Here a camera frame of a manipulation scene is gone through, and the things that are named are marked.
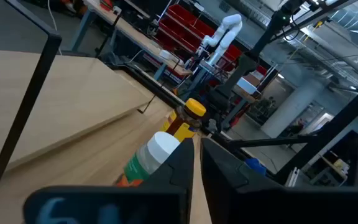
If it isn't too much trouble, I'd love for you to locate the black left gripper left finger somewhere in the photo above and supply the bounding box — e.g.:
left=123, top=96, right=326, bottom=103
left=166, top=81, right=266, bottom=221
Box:
left=23, top=138, right=195, bottom=224

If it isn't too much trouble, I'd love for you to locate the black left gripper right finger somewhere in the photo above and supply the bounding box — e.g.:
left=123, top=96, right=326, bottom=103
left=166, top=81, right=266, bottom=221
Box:
left=200, top=138, right=358, bottom=224

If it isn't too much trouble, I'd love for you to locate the clear bottle white cap green label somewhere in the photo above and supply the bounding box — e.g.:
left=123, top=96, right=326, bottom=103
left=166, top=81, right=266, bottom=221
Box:
left=115, top=131, right=181, bottom=187

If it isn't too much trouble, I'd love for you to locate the amber bottle yellow cap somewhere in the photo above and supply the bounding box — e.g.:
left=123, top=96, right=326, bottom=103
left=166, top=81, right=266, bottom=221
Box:
left=160, top=98, right=207, bottom=143

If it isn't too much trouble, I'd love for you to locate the person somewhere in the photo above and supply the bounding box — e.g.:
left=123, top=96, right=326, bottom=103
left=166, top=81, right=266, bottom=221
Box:
left=289, top=118, right=306, bottom=138

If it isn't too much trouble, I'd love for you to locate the wooden workbench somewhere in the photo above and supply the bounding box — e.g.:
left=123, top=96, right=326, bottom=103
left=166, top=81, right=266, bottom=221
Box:
left=71, top=0, right=194, bottom=77

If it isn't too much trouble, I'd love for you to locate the red storage bin rack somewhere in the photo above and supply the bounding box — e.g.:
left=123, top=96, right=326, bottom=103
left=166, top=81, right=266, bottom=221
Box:
left=154, top=3, right=269, bottom=82

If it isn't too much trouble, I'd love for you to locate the black aluminium rig frame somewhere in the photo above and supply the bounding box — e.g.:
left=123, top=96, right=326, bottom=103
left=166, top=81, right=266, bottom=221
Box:
left=104, top=52, right=358, bottom=187

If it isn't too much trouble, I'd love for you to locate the wooden shelf black metal frame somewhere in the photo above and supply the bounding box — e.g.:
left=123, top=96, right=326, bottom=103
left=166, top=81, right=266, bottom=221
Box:
left=0, top=0, right=157, bottom=205

